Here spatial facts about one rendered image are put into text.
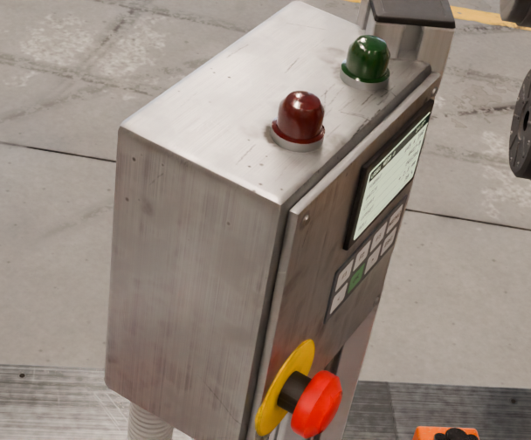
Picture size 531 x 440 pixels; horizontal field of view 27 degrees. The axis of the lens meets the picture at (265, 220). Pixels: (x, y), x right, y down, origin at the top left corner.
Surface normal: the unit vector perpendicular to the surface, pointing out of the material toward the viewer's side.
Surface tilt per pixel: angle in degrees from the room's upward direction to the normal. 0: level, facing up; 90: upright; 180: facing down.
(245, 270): 90
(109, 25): 0
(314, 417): 75
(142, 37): 0
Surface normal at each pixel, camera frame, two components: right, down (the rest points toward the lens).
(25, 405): 0.13, -0.76
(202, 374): -0.52, 0.50
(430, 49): 0.05, 0.65
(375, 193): 0.84, 0.43
